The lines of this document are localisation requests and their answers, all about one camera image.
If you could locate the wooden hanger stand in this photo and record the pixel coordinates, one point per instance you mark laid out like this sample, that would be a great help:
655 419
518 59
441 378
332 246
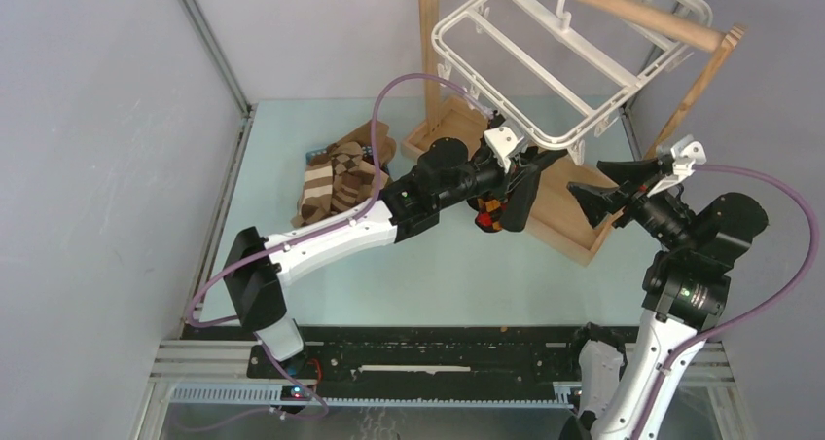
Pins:
555 217

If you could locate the pile of socks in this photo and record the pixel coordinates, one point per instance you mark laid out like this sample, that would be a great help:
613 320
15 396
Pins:
347 178

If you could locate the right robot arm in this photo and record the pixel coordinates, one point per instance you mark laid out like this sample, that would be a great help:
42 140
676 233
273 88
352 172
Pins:
686 290

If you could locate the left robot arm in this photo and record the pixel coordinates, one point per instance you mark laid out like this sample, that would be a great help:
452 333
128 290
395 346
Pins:
258 267

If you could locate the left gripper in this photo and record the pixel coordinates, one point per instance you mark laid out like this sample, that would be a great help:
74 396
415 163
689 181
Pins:
520 167

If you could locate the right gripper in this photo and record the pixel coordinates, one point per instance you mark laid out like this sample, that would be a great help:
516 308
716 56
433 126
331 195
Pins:
598 201

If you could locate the black sock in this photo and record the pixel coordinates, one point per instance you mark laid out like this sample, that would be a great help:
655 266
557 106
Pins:
523 196

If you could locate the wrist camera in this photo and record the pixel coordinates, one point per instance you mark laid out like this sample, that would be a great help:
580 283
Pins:
678 160
506 144

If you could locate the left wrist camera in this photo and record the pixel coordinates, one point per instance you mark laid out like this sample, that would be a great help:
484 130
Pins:
506 144

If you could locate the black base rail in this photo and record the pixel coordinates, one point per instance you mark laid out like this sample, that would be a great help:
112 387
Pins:
450 364

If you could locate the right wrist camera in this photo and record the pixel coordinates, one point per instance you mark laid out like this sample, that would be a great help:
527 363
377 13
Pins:
678 160

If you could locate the white plastic clip hanger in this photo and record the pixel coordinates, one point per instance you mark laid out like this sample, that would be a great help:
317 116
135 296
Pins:
559 71

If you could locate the light blue perforated basket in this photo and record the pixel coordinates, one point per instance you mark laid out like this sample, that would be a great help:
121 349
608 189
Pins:
322 155

